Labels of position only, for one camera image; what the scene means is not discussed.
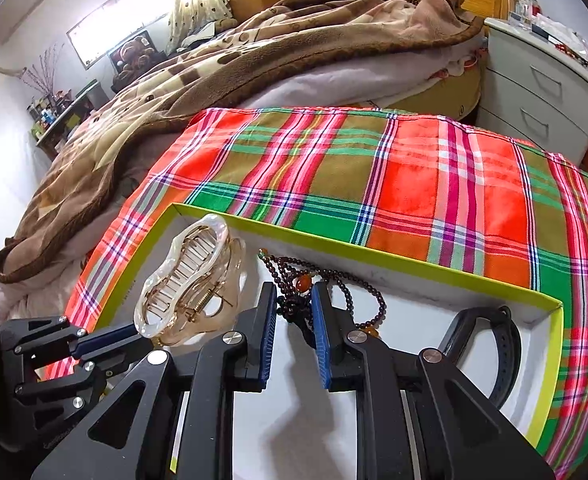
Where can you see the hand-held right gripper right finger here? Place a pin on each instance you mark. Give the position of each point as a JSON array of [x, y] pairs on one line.
[[324, 335]]

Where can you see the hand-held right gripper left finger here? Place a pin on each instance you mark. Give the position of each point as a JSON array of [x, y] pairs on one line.
[[266, 340]]

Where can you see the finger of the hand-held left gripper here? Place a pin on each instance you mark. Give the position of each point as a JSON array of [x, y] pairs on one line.
[[99, 367], [109, 337]]

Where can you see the pearly beige hair claw clip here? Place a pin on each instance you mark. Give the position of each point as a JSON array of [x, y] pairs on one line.
[[149, 310]]

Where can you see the yellow-green shallow cardboard box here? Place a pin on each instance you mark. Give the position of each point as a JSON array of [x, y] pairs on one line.
[[423, 300]]

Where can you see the red green plaid cloth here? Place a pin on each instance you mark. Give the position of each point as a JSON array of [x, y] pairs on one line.
[[413, 185]]

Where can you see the black wrist band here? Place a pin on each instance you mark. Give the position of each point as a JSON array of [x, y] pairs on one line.
[[511, 340]]

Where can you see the dark shelf with bottles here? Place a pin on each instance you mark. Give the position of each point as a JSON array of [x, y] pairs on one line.
[[64, 120]]

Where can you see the pale bed sheet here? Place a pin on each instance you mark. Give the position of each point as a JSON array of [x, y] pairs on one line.
[[324, 85]]

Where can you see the dried branch bouquet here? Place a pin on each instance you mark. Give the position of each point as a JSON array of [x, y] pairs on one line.
[[41, 75]]

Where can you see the brown patterned fleece blanket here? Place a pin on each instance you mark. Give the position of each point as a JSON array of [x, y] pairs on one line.
[[224, 70]]

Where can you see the brown teddy bear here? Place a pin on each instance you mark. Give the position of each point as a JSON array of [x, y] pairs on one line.
[[134, 52]]

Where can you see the bright window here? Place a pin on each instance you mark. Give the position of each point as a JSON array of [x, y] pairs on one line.
[[119, 20]]

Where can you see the grey two-drawer nightstand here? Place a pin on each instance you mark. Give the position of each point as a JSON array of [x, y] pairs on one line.
[[523, 85]]

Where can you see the clear plastic cup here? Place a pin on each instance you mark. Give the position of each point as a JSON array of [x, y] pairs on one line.
[[519, 10]]

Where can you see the white tissue pack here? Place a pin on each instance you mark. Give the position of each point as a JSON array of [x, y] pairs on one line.
[[553, 30]]

